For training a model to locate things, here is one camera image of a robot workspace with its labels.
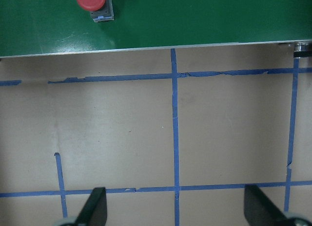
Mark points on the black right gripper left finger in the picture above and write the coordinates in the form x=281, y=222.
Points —
x=94, y=212

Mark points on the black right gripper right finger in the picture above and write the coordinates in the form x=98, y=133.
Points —
x=259, y=210

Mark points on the red mushroom push button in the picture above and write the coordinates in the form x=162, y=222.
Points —
x=100, y=10

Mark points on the green conveyor belt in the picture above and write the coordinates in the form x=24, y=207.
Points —
x=47, y=27

